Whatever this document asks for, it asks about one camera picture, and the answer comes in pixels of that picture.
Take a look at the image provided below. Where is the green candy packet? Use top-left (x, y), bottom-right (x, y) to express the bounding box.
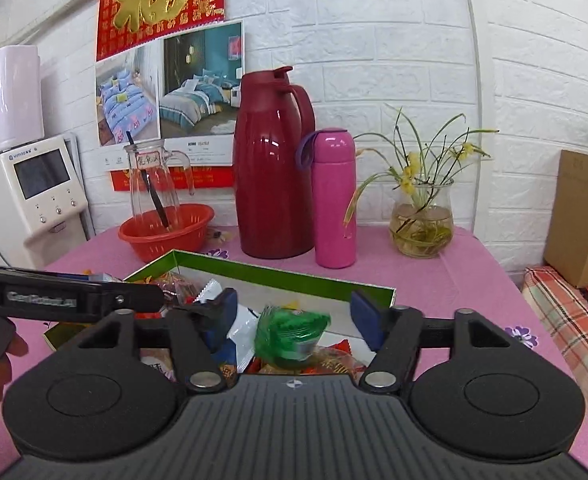
top-left (254, 307), bottom-right (332, 368)

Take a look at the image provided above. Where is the green yellow-flowered plant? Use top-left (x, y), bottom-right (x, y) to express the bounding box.
top-left (343, 104), bottom-right (499, 241)

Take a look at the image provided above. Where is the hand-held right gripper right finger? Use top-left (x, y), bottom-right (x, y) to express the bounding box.
top-left (350, 290), bottom-right (514, 393)

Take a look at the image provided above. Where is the plaid blanket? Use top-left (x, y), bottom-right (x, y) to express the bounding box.
top-left (521, 265), bottom-right (588, 461)

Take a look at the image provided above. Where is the pink bottle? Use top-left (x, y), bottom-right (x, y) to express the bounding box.
top-left (299, 127), bottom-right (359, 269)

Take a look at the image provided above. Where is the white dispenser with screen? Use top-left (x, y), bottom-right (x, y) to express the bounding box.
top-left (0, 135), bottom-right (95, 271)

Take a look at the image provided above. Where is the white wall water purifier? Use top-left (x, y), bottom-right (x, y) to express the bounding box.
top-left (0, 45), bottom-right (45, 166)

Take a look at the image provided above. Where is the small clear red packet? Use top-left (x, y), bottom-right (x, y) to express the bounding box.
top-left (194, 280), bottom-right (223, 306)

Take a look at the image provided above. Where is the red snack packet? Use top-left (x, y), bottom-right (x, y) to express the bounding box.
top-left (149, 272), bottom-right (205, 306)

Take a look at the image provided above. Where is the wall calendar poster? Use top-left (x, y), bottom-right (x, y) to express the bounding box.
top-left (95, 0), bottom-right (247, 193)

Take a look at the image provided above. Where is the glass vase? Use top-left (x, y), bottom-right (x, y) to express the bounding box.
top-left (390, 182), bottom-right (454, 259)

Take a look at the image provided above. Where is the red thermos jug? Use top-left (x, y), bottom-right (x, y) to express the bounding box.
top-left (232, 66), bottom-right (317, 260)

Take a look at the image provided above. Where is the green cardboard box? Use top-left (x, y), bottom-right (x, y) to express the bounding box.
top-left (43, 249), bottom-right (397, 352)

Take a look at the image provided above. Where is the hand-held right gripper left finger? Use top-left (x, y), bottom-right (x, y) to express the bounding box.
top-left (76, 287), bottom-right (239, 393)

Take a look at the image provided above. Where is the pink snack packet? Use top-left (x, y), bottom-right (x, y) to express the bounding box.
top-left (141, 350), bottom-right (179, 382)

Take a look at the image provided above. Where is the white silver snack packet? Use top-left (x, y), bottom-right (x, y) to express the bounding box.
top-left (226, 305), bottom-right (261, 372)

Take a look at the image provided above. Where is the glass pitcher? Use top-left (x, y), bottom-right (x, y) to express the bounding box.
top-left (123, 140), bottom-right (195, 231)

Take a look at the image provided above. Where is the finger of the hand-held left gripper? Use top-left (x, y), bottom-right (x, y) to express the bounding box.
top-left (39, 269), bottom-right (125, 286)
top-left (99, 284), bottom-right (166, 319)

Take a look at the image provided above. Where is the red plastic basin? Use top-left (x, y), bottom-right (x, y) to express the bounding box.
top-left (118, 203), bottom-right (215, 263)

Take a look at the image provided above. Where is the black stirrer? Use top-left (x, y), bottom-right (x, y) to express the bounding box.
top-left (125, 131), bottom-right (171, 231)

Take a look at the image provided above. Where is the white wall pipe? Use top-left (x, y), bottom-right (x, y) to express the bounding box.
top-left (460, 0), bottom-right (490, 233)

